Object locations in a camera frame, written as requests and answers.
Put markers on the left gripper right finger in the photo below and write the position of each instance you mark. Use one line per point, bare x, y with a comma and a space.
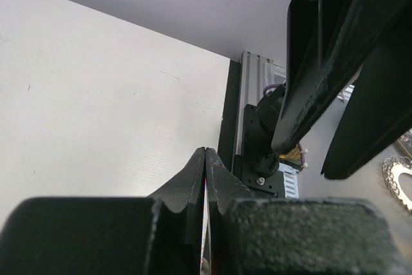
253, 235

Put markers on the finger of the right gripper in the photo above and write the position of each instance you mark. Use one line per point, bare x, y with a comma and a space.
327, 42
378, 112

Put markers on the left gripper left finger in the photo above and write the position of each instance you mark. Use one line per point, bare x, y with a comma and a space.
157, 234

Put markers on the metal key holder red handle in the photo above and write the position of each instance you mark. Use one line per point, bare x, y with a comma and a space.
395, 166

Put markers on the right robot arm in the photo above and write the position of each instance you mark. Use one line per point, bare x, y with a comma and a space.
269, 107

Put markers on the right white cable duct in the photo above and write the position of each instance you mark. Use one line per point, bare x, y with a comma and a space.
290, 181

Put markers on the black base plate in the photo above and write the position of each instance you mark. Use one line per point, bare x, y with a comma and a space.
244, 166

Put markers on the front aluminium rail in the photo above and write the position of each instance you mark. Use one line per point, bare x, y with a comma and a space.
257, 73

